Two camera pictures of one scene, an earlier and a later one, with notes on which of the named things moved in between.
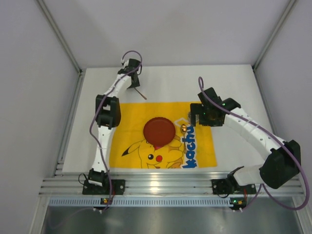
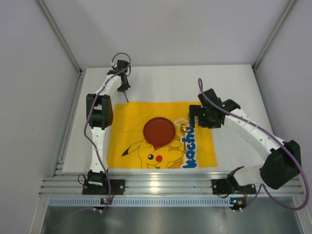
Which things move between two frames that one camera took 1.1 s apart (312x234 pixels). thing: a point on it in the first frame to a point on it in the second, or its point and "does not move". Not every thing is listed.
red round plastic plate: [159, 131] does not move
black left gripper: [134, 79] to [124, 88]
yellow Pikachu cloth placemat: [193, 146] does not move
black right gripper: [196, 114] does not move
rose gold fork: [145, 98] to [126, 96]
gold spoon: [184, 129] does not move
